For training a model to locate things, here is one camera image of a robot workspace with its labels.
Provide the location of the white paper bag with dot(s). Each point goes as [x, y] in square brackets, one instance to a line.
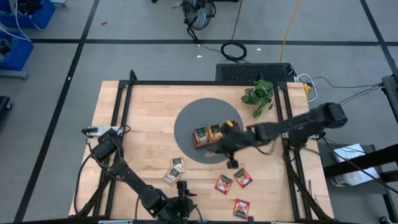
[345, 152]

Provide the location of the yellow mango tea sachet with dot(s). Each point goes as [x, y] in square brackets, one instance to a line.
[215, 133]

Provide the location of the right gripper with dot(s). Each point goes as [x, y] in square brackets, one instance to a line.
[232, 163]

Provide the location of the yellow power plug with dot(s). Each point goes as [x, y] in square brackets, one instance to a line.
[307, 90]

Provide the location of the red strawberry tea sachet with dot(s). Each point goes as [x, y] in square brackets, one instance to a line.
[243, 178]
[241, 209]
[223, 184]

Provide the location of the green potted plant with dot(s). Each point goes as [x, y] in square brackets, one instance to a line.
[258, 95]

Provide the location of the black bag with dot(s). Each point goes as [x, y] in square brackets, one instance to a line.
[29, 6]

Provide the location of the black aluminium table frame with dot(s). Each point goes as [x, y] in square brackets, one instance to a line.
[186, 83]

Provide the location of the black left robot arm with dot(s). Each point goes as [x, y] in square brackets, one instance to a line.
[133, 179]

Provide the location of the wooden tea organizer box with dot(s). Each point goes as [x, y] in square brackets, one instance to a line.
[199, 146]

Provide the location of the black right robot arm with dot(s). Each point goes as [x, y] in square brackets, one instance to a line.
[295, 124]

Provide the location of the black cart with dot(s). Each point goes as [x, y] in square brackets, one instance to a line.
[3, 105]

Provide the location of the blue plastic bin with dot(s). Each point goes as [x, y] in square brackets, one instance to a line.
[40, 19]
[18, 56]

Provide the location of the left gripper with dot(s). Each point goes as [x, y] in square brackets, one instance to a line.
[182, 208]

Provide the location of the black floor fan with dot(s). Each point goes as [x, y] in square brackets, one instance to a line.
[199, 14]

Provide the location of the grey metal bar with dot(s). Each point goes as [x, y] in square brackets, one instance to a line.
[391, 93]

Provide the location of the grey round woven placemat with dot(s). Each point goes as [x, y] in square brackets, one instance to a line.
[192, 115]

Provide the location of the black perforated computer case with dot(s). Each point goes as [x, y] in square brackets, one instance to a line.
[248, 73]

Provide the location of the black metal stand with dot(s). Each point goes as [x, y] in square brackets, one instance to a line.
[357, 162]

